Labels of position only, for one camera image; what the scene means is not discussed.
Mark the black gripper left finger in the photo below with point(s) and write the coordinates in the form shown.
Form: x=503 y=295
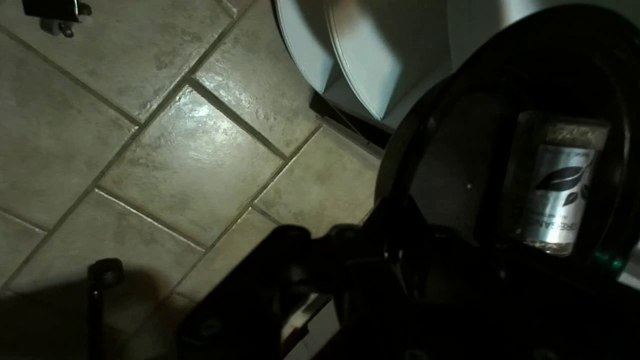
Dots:
x=243 y=317

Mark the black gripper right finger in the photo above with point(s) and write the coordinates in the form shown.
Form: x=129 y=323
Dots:
x=413 y=291

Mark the black bowl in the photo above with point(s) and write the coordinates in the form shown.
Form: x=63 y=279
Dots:
x=527 y=157

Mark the silver labelled packet in bowl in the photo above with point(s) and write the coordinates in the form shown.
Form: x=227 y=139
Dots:
x=566 y=152

